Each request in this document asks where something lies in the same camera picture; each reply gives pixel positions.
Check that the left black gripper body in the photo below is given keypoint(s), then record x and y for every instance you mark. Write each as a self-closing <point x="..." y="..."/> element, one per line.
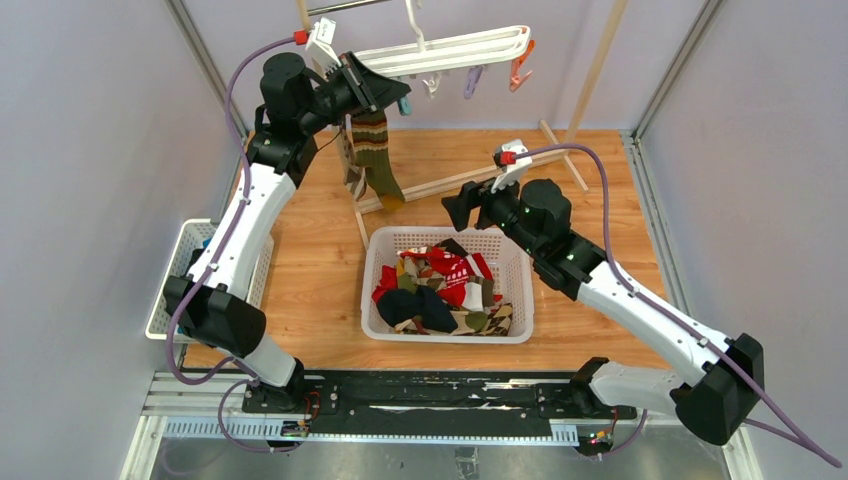
<point x="346" y="94"/>

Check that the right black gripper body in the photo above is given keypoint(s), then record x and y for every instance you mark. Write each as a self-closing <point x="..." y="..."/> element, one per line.
<point x="495" y="209"/>

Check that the olive green striped sock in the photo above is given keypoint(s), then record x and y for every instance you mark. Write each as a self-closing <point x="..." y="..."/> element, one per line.
<point x="370" y="141"/>

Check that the brown striped sock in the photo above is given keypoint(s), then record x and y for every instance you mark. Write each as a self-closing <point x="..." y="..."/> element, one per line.
<point x="355" y="180"/>

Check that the white plastic clip hanger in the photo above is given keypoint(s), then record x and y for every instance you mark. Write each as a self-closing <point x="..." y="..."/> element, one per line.
<point x="444" y="54"/>

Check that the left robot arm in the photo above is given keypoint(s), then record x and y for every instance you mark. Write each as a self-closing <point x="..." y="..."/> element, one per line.
<point x="209" y="302"/>

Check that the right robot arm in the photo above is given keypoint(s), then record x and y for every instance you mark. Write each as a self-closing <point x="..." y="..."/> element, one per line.
<point x="713" y="380"/>

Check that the teal hanger clip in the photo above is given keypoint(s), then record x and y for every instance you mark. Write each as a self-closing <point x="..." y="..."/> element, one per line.
<point x="404" y="106"/>

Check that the pile of colourful socks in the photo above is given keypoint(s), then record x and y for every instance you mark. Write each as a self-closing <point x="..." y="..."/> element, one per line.
<point x="440" y="289"/>

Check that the orange hanger clip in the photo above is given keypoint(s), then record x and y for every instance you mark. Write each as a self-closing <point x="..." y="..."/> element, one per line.
<point x="517" y="77"/>

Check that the white centre laundry basket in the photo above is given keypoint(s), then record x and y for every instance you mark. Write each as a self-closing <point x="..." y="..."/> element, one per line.
<point x="510" y="266"/>

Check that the dark clothes in left basket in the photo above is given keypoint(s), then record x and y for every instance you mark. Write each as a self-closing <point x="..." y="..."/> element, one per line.
<point x="193" y="258"/>

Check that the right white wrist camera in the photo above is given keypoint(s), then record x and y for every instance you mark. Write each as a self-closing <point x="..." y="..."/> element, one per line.
<point x="513" y="159"/>

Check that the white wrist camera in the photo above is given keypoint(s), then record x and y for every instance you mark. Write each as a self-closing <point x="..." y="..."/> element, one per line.
<point x="513" y="159"/>
<point x="319" y="44"/>

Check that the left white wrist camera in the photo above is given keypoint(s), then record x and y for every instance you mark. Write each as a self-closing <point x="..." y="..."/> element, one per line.
<point x="319" y="44"/>

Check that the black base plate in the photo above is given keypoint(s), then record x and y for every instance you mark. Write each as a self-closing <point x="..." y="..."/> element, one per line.
<point x="441" y="404"/>

